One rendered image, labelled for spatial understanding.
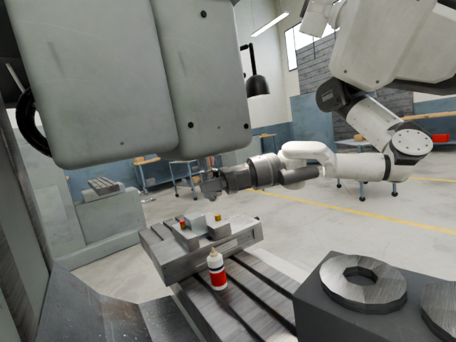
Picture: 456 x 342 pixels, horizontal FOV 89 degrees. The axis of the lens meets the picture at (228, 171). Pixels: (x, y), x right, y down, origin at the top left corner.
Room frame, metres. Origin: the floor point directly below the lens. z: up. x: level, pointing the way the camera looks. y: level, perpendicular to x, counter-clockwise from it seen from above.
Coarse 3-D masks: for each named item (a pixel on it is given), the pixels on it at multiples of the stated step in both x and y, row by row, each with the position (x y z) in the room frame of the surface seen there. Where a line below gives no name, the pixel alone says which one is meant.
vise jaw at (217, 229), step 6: (210, 216) 0.76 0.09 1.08; (210, 222) 0.71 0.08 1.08; (216, 222) 0.70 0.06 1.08; (222, 222) 0.69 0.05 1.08; (228, 222) 0.68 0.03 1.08; (210, 228) 0.67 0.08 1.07; (216, 228) 0.66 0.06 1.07; (222, 228) 0.67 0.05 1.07; (228, 228) 0.68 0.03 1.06; (210, 234) 0.68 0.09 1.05; (216, 234) 0.66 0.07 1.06; (222, 234) 0.66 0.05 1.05; (228, 234) 0.67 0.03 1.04
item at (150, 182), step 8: (448, 112) 5.30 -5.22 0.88; (264, 136) 8.10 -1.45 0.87; (432, 136) 5.34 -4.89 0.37; (440, 136) 5.19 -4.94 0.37; (448, 136) 5.11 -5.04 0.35; (264, 152) 8.85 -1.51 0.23; (272, 152) 8.45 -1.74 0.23; (136, 160) 6.22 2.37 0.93; (144, 160) 6.30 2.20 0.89; (152, 160) 6.03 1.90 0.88; (136, 168) 6.45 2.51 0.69; (192, 168) 6.92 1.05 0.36; (136, 176) 6.45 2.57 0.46; (176, 176) 6.69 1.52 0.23; (184, 176) 6.49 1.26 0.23; (144, 184) 5.88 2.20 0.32; (152, 184) 6.06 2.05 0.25
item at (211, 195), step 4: (200, 176) 0.56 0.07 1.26; (204, 176) 0.55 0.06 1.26; (208, 176) 0.55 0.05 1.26; (212, 176) 0.55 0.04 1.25; (216, 176) 0.56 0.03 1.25; (204, 180) 0.55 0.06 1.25; (208, 180) 0.55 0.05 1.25; (204, 192) 0.56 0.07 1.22; (208, 192) 0.55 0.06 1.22; (212, 192) 0.55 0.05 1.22; (216, 192) 0.55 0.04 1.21; (220, 192) 0.56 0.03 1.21; (204, 196) 0.56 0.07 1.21; (208, 196) 0.55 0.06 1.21; (212, 196) 0.55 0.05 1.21; (216, 196) 0.55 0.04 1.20
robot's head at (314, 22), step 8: (320, 0) 0.64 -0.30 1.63; (328, 0) 0.63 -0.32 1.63; (312, 8) 0.65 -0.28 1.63; (320, 8) 0.64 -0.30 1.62; (328, 8) 0.63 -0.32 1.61; (336, 8) 0.61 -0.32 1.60; (304, 16) 0.67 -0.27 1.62; (312, 16) 0.64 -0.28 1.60; (320, 16) 0.64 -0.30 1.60; (328, 16) 0.63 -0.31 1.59; (304, 24) 0.66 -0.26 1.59; (312, 24) 0.65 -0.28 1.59; (320, 24) 0.65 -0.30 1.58; (328, 24) 0.65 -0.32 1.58; (304, 32) 0.67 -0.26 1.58; (312, 32) 0.65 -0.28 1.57; (320, 32) 0.65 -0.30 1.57
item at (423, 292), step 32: (352, 256) 0.28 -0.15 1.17; (320, 288) 0.25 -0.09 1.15; (352, 288) 0.23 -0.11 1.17; (384, 288) 0.22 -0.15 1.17; (416, 288) 0.22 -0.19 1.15; (448, 288) 0.20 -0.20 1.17; (320, 320) 0.22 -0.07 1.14; (352, 320) 0.20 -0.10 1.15; (384, 320) 0.19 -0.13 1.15; (416, 320) 0.19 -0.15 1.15; (448, 320) 0.17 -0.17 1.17
